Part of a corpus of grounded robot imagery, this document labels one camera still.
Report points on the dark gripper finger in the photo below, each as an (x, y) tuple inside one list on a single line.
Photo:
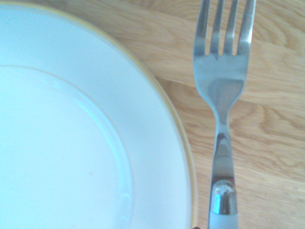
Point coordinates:
[(196, 227)]

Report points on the white gold-rimmed plate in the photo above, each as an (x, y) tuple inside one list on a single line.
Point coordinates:
[(71, 119)]

